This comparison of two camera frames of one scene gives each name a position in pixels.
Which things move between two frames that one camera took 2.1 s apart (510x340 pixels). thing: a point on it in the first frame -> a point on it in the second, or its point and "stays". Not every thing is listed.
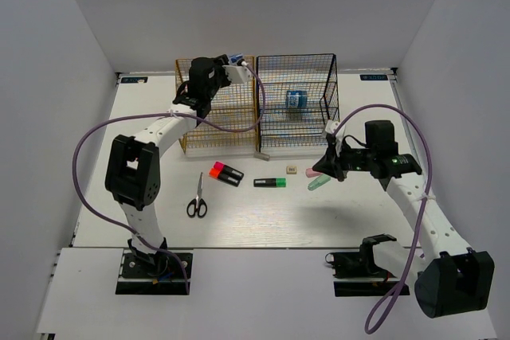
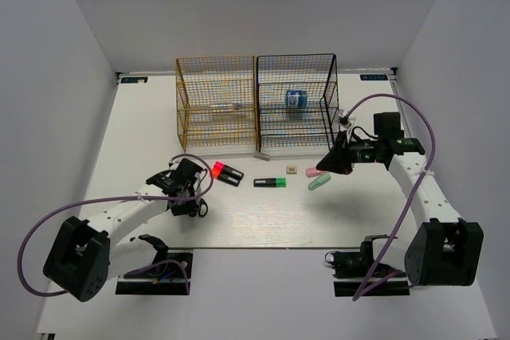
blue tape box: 296,99 stays
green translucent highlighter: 318,181 stays
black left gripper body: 221,78 -> 190,203
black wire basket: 296,96 stays
